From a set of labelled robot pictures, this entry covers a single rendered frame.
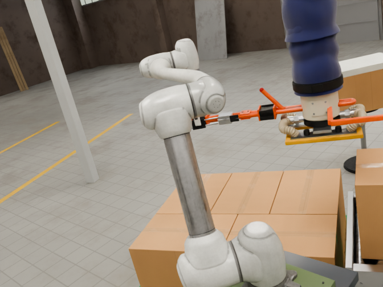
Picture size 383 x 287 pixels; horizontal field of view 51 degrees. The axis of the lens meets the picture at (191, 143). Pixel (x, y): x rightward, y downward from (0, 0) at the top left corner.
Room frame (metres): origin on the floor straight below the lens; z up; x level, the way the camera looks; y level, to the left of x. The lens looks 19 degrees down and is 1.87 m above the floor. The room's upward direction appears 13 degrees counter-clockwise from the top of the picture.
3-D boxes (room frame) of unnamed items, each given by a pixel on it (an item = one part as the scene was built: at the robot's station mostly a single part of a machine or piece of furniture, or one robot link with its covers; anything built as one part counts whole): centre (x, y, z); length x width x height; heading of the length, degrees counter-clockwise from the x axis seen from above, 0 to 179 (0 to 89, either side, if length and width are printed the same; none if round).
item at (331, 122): (1.78, -0.41, 1.27); 0.93 x 0.30 x 0.04; 69
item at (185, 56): (2.02, -0.07, 1.62); 0.13 x 0.11 x 0.16; 93
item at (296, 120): (1.82, -0.64, 1.21); 0.34 x 0.25 x 0.06; 69
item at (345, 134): (1.73, -0.60, 1.17); 0.34 x 0.10 x 0.05; 69
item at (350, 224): (1.78, -0.71, 0.58); 0.70 x 0.03 x 0.06; 155
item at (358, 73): (3.51, -1.60, 0.82); 0.60 x 0.40 x 0.40; 88
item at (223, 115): (1.99, -0.20, 1.26); 0.07 x 0.07 x 0.04; 69
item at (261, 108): (1.91, -0.40, 1.27); 0.10 x 0.08 x 0.06; 159
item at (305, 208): (2.34, -0.23, 0.34); 1.20 x 1.00 x 0.40; 65
